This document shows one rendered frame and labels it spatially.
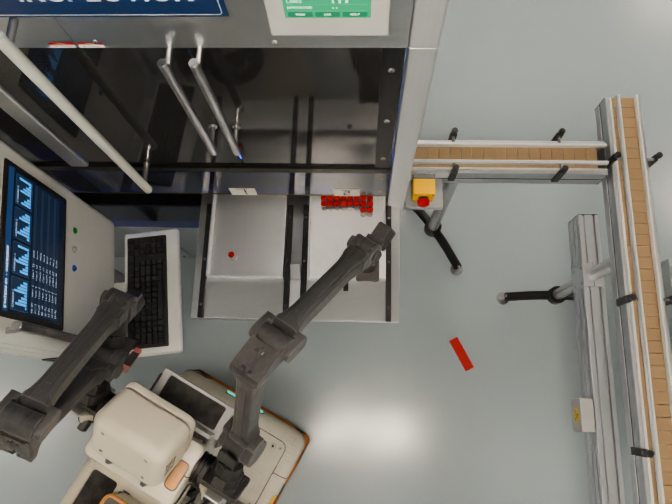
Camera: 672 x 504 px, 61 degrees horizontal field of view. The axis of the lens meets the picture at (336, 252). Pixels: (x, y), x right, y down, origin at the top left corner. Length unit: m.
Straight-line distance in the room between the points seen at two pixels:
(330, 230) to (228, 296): 0.41
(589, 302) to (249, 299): 1.30
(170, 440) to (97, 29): 0.91
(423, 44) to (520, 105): 2.14
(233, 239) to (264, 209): 0.15
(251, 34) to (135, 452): 0.97
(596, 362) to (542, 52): 1.78
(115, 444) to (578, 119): 2.69
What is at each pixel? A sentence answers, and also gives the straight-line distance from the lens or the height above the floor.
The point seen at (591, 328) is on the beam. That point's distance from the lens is 2.40.
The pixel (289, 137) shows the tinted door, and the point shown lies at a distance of 1.54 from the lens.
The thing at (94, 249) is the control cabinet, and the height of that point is 0.97.
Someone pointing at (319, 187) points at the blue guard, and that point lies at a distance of 1.84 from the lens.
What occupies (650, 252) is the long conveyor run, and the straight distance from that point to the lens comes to 2.12.
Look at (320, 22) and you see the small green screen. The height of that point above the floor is 1.89.
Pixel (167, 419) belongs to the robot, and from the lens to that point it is 1.51.
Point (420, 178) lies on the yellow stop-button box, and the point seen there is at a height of 1.03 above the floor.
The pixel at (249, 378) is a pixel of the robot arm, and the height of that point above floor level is 1.57.
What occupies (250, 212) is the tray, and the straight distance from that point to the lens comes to 2.03.
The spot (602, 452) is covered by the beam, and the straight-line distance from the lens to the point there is 2.39.
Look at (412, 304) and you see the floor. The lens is 2.82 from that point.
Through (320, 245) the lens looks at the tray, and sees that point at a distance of 1.96.
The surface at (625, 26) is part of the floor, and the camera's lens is 3.72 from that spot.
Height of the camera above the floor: 2.77
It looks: 75 degrees down
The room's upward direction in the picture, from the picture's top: 9 degrees counter-clockwise
